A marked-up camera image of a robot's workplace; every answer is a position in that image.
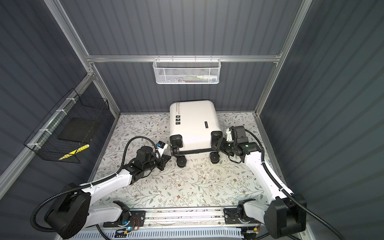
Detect black hard-shell suitcase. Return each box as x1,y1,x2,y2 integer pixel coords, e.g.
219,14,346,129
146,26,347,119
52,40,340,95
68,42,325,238
170,100,223,168

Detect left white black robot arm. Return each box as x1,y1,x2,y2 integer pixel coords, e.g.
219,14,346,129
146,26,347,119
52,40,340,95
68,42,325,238
44,155,171,239

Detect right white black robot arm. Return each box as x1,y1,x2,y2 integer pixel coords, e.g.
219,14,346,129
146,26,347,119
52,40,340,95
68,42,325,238
214,138,307,239

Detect floral table cloth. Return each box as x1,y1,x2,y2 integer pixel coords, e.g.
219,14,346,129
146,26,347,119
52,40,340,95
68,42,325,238
95,114,267,209

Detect white perforated vent panel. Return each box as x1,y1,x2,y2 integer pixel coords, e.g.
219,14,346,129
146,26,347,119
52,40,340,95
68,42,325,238
70,229,244,240

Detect yellow black striped item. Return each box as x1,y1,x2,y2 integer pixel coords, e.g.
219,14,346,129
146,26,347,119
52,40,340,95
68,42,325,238
59,144,90,161

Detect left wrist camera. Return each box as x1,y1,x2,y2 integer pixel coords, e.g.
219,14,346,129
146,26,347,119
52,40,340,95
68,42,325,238
156,141,168,159

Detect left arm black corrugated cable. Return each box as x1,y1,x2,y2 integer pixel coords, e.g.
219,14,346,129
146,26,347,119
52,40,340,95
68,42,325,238
29,135,160,233

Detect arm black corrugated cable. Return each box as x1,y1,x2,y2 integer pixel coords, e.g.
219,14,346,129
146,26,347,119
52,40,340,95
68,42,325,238
29,135,160,233
244,128,346,240

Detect aluminium mounting rail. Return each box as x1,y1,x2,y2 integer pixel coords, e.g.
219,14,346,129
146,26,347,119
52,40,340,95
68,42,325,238
61,205,305,230

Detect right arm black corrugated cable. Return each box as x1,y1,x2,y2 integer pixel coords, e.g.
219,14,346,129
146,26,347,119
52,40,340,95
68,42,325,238
244,128,346,240

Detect white wire mesh basket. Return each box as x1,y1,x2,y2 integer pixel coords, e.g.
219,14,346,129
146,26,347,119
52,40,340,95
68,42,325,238
153,60,222,85

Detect black wire mesh basket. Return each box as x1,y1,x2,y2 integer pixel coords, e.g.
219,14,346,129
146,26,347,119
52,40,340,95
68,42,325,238
24,90,110,164

